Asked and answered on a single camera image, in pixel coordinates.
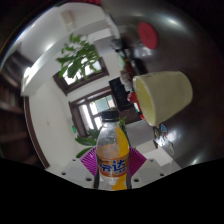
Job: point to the dark-framed window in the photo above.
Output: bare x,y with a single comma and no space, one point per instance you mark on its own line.
83,75

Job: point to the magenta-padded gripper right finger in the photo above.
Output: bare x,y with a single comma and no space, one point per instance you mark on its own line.
148,171

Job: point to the pale yellow plastic cup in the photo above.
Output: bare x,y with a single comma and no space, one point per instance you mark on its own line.
170,95

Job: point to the dark wooden double door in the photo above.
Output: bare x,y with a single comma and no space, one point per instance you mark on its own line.
90,111

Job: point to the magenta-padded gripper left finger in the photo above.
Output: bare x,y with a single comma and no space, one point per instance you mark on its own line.
78,173

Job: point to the orange soda plastic bottle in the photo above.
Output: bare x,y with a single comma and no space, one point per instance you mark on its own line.
111,156

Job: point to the green exit sign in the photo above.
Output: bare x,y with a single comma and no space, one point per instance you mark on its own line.
73,128

